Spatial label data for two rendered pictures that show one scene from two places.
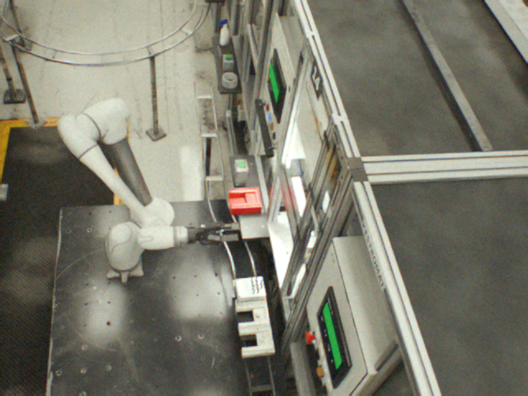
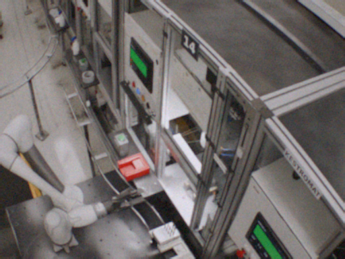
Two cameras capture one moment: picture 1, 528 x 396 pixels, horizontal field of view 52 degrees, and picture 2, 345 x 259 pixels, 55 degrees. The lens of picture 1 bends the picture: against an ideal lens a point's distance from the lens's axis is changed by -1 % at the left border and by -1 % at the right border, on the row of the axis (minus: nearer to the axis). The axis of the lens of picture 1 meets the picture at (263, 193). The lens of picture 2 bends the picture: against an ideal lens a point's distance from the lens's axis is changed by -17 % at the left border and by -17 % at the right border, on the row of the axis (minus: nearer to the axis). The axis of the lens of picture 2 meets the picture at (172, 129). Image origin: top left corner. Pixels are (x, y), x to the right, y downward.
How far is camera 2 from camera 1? 0.45 m
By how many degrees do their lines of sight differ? 10
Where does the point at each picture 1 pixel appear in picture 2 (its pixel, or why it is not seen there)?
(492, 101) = (310, 38)
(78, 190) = (8, 191)
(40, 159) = not seen: outside the picture
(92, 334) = not seen: outside the picture
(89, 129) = (9, 144)
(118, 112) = (25, 125)
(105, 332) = not seen: outside the picture
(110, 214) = (37, 205)
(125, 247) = (60, 228)
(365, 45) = (211, 15)
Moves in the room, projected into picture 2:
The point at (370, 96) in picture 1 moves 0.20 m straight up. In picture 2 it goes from (236, 48) to (243, 7)
